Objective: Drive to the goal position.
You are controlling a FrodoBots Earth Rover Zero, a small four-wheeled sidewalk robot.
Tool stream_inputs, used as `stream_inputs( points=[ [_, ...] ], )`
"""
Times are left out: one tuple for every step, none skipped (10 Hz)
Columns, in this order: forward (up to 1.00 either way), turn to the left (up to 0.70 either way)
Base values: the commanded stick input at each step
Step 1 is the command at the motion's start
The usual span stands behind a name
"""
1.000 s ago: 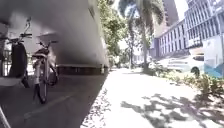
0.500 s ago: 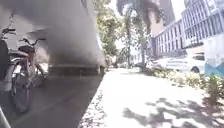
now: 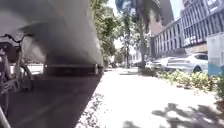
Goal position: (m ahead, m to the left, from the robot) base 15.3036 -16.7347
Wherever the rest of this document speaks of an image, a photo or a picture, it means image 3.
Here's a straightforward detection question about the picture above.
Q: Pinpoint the leafy green tree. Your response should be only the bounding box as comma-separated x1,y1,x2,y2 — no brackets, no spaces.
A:
89,0,123,68

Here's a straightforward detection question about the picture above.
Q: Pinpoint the large grey vehicle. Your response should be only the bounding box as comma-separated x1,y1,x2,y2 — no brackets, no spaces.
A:
0,0,105,77

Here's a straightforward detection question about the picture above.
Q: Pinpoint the tall palm tree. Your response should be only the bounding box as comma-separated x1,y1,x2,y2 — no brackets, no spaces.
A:
114,0,162,70

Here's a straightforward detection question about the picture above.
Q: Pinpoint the white car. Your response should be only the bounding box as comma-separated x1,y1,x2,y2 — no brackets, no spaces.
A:
165,53,209,75
144,56,176,71

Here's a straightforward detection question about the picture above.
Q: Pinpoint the grey glass-fronted building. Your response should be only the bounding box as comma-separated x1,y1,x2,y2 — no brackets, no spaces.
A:
149,0,224,60

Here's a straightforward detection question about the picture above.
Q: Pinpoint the low green hedge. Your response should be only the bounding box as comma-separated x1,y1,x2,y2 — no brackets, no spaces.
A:
138,67,224,101

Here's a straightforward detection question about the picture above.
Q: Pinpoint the bicycle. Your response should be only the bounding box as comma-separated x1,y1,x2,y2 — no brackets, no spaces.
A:
0,32,35,128

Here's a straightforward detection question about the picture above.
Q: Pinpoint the brown building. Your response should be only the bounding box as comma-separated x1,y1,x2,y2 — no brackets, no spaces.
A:
148,0,175,38

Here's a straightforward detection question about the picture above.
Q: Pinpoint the blue and white board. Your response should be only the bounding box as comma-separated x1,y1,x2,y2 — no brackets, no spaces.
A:
206,32,224,77

